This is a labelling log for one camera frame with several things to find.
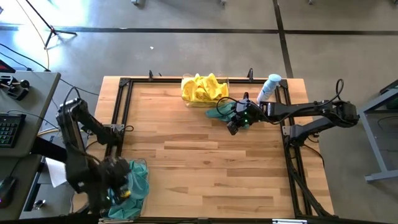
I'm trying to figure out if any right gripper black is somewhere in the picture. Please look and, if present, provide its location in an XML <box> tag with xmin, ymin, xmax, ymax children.
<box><xmin>226</xmin><ymin>100</ymin><xmax>267</xmax><ymax>135</ymax></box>

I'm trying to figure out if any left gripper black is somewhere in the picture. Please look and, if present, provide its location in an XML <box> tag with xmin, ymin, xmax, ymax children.
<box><xmin>93</xmin><ymin>157</ymin><xmax>131</xmax><ymax>212</ymax></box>

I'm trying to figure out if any teal microfiber towel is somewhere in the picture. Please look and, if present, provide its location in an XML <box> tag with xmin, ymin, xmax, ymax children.
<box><xmin>205</xmin><ymin>101</ymin><xmax>251</xmax><ymax>130</ymax></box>
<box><xmin>107</xmin><ymin>195</ymin><xmax>146</xmax><ymax>220</ymax></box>
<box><xmin>123</xmin><ymin>160</ymin><xmax>150</xmax><ymax>202</ymax></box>

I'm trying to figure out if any yellow microfiber towel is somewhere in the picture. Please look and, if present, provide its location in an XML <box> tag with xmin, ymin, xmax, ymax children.
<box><xmin>198</xmin><ymin>73</ymin><xmax>230</xmax><ymax>100</ymax></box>
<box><xmin>181</xmin><ymin>77</ymin><xmax>206</xmax><ymax>103</ymax></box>

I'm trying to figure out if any clear plastic basket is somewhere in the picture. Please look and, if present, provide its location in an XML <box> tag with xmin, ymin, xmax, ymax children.
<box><xmin>179</xmin><ymin>72</ymin><xmax>231</xmax><ymax>109</ymax></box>
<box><xmin>101</xmin><ymin>156</ymin><xmax>151</xmax><ymax>219</ymax></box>

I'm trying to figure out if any light blue Febreze spray bottle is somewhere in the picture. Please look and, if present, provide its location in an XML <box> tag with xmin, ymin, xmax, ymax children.
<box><xmin>256</xmin><ymin>73</ymin><xmax>282</xmax><ymax>105</ymax></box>

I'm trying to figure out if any white paper sheet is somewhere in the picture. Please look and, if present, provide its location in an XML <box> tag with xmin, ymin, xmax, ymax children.
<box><xmin>45</xmin><ymin>157</ymin><xmax>68</xmax><ymax>189</ymax></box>

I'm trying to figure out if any black desk support beam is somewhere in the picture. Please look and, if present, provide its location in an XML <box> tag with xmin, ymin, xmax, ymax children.
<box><xmin>30</xmin><ymin>136</ymin><xmax>68</xmax><ymax>163</ymax></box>

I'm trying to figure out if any black computer mouse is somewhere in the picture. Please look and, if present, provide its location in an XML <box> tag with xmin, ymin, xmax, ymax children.
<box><xmin>0</xmin><ymin>176</ymin><xmax>17</xmax><ymax>209</ymax></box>

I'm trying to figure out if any black computer keyboard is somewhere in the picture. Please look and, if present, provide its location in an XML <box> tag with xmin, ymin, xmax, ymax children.
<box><xmin>0</xmin><ymin>113</ymin><xmax>27</xmax><ymax>149</ymax></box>

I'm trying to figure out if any grey side desk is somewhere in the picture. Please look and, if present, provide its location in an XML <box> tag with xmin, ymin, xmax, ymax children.
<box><xmin>0</xmin><ymin>70</ymin><xmax>62</xmax><ymax>220</ymax></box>

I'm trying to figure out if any black desk clamp device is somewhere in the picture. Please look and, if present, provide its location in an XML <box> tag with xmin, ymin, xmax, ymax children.
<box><xmin>0</xmin><ymin>74</ymin><xmax>30</xmax><ymax>101</ymax></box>

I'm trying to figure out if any black tripod stand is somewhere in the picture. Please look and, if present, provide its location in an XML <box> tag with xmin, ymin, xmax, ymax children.
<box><xmin>24</xmin><ymin>0</ymin><xmax>78</xmax><ymax>48</ymax></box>

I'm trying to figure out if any black flat device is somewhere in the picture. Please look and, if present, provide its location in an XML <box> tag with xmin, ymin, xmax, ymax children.
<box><xmin>0</xmin><ymin>58</ymin><xmax>16</xmax><ymax>74</ymax></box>

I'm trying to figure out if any silver metal bracket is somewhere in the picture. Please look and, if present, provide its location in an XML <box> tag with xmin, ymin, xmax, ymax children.
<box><xmin>98</xmin><ymin>217</ymin><xmax>134</xmax><ymax>224</ymax></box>
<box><xmin>272</xmin><ymin>218</ymin><xmax>308</xmax><ymax>224</ymax></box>

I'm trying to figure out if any black floor cable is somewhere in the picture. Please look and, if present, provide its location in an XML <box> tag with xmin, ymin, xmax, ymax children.
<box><xmin>0</xmin><ymin>42</ymin><xmax>100</xmax><ymax>96</ymax></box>
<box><xmin>0</xmin><ymin>52</ymin><xmax>33</xmax><ymax>72</ymax></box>

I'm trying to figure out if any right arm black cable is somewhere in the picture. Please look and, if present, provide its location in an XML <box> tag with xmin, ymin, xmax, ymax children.
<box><xmin>216</xmin><ymin>79</ymin><xmax>345</xmax><ymax>125</ymax></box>

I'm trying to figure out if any black aluminium table frame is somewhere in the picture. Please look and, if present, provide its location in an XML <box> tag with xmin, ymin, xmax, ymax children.
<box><xmin>74</xmin><ymin>77</ymin><xmax>335</xmax><ymax>224</ymax></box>

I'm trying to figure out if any grey metal table frame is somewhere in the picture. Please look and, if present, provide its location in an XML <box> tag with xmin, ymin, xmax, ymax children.
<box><xmin>343</xmin><ymin>79</ymin><xmax>398</xmax><ymax>183</ymax></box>

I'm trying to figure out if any yellow floor cable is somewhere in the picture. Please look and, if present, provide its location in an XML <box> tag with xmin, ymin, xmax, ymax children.
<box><xmin>15</xmin><ymin>0</ymin><xmax>51</xmax><ymax>72</ymax></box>

